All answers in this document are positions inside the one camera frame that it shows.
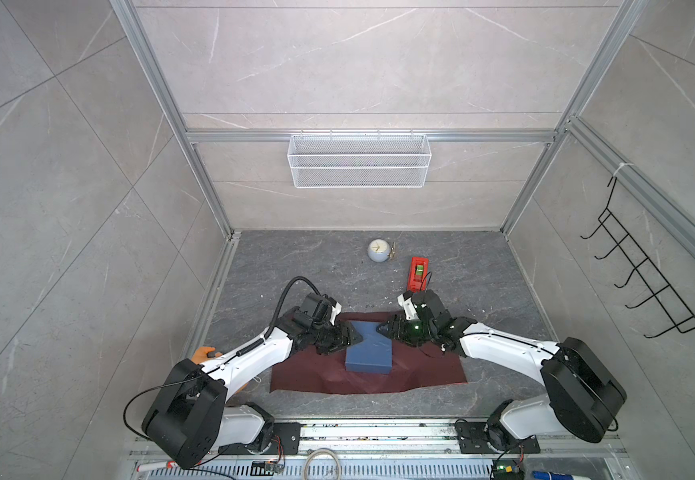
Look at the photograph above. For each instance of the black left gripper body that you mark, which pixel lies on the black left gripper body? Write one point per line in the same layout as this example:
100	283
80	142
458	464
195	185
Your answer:
327	337

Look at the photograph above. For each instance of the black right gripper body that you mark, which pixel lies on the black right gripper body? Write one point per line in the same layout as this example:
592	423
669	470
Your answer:
413	331

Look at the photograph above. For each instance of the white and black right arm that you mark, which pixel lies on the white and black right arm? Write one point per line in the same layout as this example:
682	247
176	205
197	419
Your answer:
581	395

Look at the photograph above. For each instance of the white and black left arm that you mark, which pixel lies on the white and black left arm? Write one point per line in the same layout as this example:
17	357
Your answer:
189	414

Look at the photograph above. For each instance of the red tape dispenser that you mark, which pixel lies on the red tape dispenser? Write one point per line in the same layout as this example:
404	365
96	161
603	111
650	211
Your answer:
418	274

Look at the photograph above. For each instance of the small round white clock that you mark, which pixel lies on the small round white clock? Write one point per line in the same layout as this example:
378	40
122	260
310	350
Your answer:
379	250

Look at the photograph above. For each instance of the orange plush toy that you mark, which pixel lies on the orange plush toy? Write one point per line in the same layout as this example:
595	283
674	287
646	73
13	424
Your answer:
205	354

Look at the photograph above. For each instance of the blue and white marker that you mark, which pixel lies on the blue and white marker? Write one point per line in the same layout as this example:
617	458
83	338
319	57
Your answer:
546	475

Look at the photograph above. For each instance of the red and white marker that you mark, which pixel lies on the red and white marker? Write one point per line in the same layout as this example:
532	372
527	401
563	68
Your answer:
148	467

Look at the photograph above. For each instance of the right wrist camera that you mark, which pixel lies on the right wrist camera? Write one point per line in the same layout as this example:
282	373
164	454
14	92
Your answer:
423	305

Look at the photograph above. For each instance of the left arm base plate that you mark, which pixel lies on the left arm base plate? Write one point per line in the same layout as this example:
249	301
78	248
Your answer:
277	437

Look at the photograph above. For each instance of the aluminium front rail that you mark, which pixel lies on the aluminium front rail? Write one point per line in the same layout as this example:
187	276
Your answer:
406	448

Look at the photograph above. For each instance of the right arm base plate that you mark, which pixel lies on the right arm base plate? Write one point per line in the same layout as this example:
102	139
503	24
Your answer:
483	438

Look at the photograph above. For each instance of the white wire mesh basket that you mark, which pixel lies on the white wire mesh basket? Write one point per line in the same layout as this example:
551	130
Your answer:
332	161

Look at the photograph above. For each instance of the black wire hook rack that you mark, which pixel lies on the black wire hook rack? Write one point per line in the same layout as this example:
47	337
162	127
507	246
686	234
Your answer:
643	267

